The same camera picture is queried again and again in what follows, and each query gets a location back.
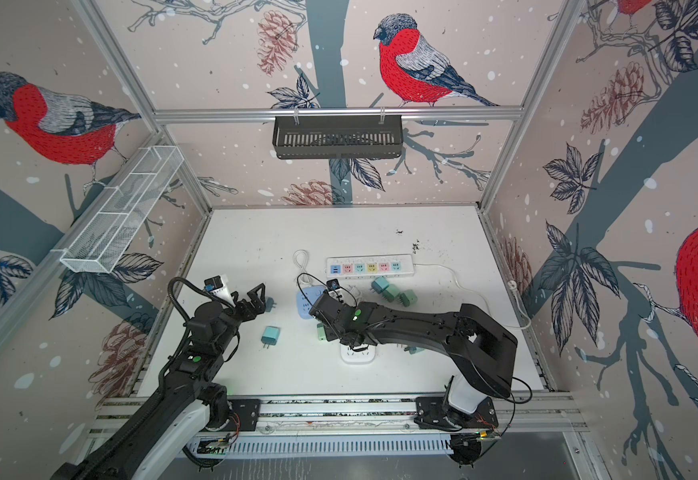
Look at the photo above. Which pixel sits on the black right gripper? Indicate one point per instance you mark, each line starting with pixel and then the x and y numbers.
pixel 330 331

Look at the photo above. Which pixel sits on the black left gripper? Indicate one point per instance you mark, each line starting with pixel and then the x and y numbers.
pixel 258 305

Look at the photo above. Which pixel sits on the green charger plug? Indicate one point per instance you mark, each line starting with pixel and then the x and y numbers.
pixel 408 298
pixel 321 332
pixel 391 293

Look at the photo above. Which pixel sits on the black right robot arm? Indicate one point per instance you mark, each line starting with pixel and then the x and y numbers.
pixel 483 350

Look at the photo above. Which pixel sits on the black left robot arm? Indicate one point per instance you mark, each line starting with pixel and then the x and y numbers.
pixel 187 398

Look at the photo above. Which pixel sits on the dark teal charger plug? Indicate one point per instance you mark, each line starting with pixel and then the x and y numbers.
pixel 380 284

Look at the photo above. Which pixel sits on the white square socket cube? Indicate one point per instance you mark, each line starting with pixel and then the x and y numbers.
pixel 360 355

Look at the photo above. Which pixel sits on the blue square socket cube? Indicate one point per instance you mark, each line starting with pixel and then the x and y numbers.
pixel 305 298

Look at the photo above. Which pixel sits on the white multicolour power strip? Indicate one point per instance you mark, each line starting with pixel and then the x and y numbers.
pixel 370 267

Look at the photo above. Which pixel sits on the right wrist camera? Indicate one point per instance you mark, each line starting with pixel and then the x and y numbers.
pixel 335 289

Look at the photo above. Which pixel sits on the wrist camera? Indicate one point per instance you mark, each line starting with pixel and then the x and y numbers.
pixel 335 289
pixel 217 287

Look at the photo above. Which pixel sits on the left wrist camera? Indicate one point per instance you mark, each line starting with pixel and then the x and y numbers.
pixel 217 287

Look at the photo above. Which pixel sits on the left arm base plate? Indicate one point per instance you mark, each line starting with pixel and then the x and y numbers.
pixel 234 415

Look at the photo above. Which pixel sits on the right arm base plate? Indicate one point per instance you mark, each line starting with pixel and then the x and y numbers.
pixel 434 413

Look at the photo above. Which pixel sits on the black wire basket shelf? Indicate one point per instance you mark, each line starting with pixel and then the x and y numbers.
pixel 338 137

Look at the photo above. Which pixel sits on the white wire mesh shelf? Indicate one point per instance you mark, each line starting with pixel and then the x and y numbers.
pixel 106 237

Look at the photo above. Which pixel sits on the aluminium front rail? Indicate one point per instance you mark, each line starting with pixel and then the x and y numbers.
pixel 395 413

